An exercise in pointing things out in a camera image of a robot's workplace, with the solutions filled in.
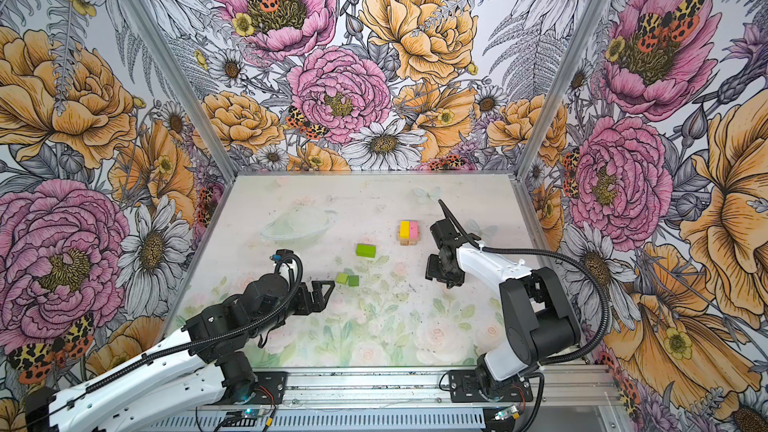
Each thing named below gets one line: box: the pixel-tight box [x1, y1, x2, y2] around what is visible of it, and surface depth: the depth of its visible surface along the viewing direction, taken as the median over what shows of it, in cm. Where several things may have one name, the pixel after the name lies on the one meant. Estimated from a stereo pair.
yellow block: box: [399, 221, 410, 239], surface depth 102 cm
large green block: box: [355, 243, 377, 258], surface depth 101 cm
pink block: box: [410, 221, 419, 239], surface depth 102 cm
